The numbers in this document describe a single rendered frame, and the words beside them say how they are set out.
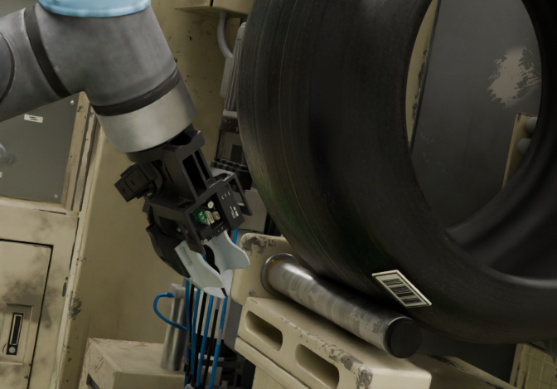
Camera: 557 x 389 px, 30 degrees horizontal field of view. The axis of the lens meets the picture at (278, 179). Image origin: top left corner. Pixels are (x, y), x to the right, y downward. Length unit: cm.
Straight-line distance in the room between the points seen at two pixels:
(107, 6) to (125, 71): 6
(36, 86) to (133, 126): 9
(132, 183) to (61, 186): 69
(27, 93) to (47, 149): 80
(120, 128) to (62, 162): 79
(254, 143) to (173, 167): 26
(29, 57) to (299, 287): 54
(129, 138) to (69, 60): 9
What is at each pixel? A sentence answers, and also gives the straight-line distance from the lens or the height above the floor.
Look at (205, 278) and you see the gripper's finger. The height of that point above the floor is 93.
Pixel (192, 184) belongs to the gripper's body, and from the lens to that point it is 103.
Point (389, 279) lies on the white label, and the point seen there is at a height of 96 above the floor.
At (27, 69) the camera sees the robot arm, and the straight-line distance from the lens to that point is 96.
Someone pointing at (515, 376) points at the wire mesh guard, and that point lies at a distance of 175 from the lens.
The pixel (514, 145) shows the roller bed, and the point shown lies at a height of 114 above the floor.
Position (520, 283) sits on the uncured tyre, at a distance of 120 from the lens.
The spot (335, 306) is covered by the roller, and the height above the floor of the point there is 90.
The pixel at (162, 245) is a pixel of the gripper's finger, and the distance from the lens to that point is 107.
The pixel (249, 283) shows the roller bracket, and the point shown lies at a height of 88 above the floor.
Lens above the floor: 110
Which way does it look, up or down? 3 degrees down
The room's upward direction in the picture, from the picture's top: 11 degrees clockwise
